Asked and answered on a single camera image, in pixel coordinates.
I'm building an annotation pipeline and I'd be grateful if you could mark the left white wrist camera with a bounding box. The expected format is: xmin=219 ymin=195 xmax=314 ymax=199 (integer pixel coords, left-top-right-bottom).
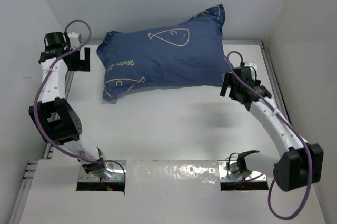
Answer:
xmin=67 ymin=32 xmax=81 ymax=50

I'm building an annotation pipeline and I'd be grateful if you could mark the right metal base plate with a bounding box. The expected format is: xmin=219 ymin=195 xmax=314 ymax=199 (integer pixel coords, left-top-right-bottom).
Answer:
xmin=218 ymin=159 xmax=269 ymax=182

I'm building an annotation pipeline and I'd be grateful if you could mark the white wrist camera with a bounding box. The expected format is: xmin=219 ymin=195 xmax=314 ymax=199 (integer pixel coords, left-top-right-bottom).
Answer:
xmin=67 ymin=32 xmax=81 ymax=50
xmin=245 ymin=62 xmax=257 ymax=70

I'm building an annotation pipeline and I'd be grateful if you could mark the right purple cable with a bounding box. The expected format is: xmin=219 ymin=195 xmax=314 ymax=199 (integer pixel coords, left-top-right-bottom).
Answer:
xmin=226 ymin=51 xmax=313 ymax=220

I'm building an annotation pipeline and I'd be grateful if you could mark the blue patterned pillowcase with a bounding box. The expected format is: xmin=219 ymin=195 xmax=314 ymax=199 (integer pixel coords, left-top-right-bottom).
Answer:
xmin=96 ymin=4 xmax=230 ymax=102

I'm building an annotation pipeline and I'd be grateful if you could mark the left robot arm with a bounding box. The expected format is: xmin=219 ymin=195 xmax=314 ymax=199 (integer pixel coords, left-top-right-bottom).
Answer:
xmin=28 ymin=32 xmax=106 ymax=178

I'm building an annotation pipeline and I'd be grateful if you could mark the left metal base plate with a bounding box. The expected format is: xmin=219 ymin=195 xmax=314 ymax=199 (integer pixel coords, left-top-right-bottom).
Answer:
xmin=78 ymin=161 xmax=126 ymax=182

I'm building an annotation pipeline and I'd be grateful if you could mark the metal base plate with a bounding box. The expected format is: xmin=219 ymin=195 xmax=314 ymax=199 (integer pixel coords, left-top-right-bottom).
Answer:
xmin=78 ymin=161 xmax=126 ymax=182
xmin=218 ymin=159 xmax=269 ymax=182

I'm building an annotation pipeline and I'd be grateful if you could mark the aluminium table frame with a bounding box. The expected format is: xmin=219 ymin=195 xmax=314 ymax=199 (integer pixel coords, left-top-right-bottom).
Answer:
xmin=7 ymin=39 xmax=316 ymax=224

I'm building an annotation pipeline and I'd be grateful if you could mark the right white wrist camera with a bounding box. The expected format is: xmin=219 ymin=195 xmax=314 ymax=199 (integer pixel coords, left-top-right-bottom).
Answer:
xmin=245 ymin=62 xmax=257 ymax=70

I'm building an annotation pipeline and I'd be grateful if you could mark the white front cover board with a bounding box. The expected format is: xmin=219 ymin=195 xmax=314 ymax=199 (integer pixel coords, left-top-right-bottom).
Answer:
xmin=14 ymin=158 xmax=329 ymax=224

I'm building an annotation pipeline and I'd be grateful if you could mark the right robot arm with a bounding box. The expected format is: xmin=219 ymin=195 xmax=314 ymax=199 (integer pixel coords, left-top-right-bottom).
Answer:
xmin=220 ymin=66 xmax=324 ymax=192

